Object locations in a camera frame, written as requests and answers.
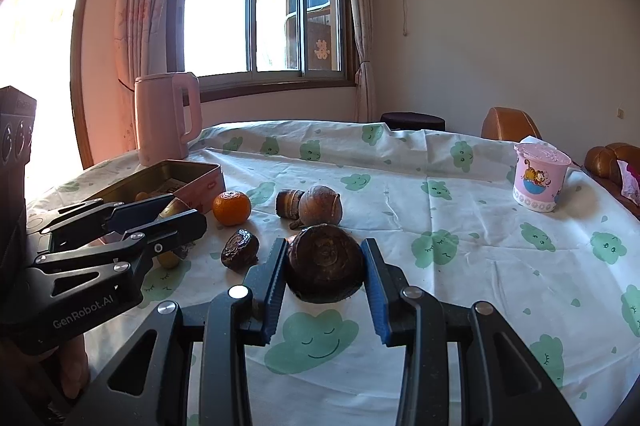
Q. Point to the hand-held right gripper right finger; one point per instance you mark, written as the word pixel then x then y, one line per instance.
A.
pixel 377 291

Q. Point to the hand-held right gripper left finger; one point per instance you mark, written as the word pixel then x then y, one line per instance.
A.
pixel 272 286

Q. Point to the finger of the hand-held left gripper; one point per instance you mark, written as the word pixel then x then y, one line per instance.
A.
pixel 170 231
pixel 132 215

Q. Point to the pink tin box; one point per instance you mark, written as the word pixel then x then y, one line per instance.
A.
pixel 200 193

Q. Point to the dark wrinkled fruit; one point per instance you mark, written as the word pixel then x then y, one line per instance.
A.
pixel 240 248

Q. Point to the large brown ringed taro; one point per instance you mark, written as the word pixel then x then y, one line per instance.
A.
pixel 325 266

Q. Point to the round brown taro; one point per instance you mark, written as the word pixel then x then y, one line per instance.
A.
pixel 320 206

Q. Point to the person's left hand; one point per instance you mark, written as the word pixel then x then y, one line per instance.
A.
pixel 72 366

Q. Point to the orange mandarin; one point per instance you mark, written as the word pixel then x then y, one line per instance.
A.
pixel 231 208

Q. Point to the pink electric kettle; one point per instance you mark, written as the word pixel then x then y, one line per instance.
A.
pixel 160 121

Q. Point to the white cloud print tablecloth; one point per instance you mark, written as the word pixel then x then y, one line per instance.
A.
pixel 450 216

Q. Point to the wooden glass door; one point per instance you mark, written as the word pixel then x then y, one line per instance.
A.
pixel 80 106

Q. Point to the dark round stool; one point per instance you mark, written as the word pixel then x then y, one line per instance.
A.
pixel 412 120

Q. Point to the pink cartoon cup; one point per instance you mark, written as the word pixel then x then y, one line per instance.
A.
pixel 540 181

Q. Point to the sliding glass window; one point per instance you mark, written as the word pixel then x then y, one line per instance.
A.
pixel 220 21

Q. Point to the brown leather armchair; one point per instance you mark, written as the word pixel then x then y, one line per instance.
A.
pixel 510 123

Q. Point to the paper cutout window decal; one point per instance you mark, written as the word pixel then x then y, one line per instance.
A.
pixel 322 49

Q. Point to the pale tied curtain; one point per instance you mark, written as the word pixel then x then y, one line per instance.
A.
pixel 362 31

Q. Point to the brown leather sofa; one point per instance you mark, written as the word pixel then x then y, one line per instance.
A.
pixel 605 161

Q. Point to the pink cloth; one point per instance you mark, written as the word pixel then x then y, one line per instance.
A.
pixel 631 186

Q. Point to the white air conditioner pipe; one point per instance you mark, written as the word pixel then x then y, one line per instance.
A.
pixel 403 6

